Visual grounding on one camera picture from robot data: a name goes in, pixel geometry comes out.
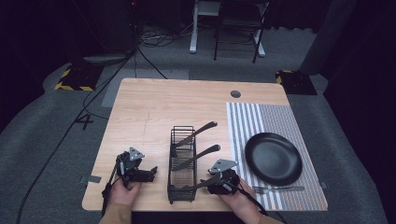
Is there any dark computer tower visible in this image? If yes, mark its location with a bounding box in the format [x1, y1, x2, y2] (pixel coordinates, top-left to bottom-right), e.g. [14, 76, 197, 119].
[86, 0, 139, 54]

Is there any black metal chair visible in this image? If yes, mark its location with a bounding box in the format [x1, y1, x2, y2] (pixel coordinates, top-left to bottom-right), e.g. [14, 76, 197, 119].
[212, 0, 271, 64]

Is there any person's left hand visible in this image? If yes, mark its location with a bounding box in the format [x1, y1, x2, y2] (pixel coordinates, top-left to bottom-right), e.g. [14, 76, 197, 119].
[106, 179, 143, 208]

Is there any dark-handled cutlery piece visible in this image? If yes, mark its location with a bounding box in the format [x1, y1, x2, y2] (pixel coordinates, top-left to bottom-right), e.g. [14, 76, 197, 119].
[182, 173, 222, 191]
[172, 120, 219, 149]
[172, 144, 221, 172]

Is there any black yellow striped stand base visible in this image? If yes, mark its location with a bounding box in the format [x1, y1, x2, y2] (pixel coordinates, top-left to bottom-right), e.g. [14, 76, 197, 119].
[53, 63, 105, 92]
[275, 69, 318, 96]

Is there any silver fork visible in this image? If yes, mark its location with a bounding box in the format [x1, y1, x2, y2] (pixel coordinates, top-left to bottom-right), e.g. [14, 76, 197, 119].
[252, 185, 305, 195]

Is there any white desk leg frame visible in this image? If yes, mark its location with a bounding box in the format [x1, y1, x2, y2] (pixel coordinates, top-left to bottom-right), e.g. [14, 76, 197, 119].
[189, 0, 266, 58]

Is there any dark curtain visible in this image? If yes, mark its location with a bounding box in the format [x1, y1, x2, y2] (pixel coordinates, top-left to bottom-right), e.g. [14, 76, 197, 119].
[299, 0, 358, 77]

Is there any left hand-held gripper cable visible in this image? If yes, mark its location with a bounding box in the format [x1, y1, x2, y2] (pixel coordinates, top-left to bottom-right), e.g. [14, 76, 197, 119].
[100, 160, 122, 217]

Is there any grey striped placemat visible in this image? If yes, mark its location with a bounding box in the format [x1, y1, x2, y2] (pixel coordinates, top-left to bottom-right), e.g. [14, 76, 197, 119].
[225, 101, 329, 212]

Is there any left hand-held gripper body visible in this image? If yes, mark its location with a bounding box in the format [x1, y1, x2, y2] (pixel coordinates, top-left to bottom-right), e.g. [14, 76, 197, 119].
[115, 146, 146, 188]

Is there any black round plate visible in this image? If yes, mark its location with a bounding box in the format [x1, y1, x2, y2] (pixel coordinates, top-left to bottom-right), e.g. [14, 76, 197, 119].
[244, 132, 304, 187]

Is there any person's right hand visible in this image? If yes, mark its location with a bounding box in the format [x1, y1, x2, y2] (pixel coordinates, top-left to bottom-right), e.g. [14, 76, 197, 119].
[217, 179, 263, 224]

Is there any black wire cutlery rack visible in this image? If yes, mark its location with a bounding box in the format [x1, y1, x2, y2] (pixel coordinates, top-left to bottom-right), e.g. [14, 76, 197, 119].
[166, 125, 198, 205]

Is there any black floor cable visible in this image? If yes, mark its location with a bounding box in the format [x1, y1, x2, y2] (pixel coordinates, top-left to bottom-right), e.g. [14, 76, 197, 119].
[15, 46, 138, 224]

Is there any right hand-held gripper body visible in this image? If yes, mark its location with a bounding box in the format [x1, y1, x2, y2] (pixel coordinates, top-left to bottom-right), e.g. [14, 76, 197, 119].
[206, 159, 241, 196]

